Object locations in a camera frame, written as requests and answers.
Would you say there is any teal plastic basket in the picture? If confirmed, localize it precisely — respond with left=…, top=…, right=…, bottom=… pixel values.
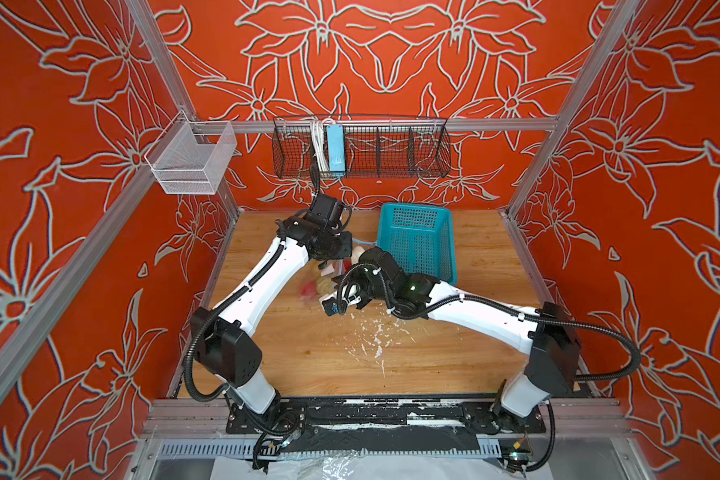
left=376, top=203, right=458, bottom=285

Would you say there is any clear zip top bag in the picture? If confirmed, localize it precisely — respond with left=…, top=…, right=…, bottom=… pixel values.
left=298, top=240, right=374, bottom=305

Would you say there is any white cable bundle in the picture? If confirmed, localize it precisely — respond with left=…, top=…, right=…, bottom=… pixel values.
left=310, top=119, right=329, bottom=175

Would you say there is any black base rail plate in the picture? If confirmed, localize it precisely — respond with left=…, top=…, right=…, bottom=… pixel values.
left=226, top=394, right=547, bottom=456

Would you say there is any black wire wall basket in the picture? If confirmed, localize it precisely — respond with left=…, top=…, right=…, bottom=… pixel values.
left=272, top=114, right=452, bottom=181

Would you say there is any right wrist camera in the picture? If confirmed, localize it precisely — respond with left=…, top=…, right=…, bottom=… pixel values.
left=320, top=286, right=360, bottom=316

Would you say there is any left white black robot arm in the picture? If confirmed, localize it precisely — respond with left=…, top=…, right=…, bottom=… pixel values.
left=183, top=190, right=352, bottom=432

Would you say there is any green cabbage toy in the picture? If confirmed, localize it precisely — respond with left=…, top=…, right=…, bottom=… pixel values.
left=315, top=275, right=336, bottom=297

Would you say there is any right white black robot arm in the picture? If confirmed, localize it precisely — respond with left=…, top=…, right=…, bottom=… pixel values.
left=321, top=247, right=641, bottom=418

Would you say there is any clear acrylic wall bin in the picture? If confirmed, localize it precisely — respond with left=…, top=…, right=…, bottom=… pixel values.
left=145, top=110, right=238, bottom=195

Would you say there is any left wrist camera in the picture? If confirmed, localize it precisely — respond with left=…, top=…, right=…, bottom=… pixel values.
left=305, top=193, right=345, bottom=229

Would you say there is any red apple toy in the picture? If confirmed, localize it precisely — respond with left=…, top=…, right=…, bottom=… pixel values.
left=299, top=282, right=318, bottom=302

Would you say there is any light blue box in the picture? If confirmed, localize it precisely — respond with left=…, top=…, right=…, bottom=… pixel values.
left=326, top=124, right=346, bottom=178

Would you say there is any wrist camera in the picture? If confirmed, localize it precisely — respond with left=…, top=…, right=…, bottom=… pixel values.
left=320, top=286, right=360, bottom=316
left=305, top=193, right=345, bottom=229

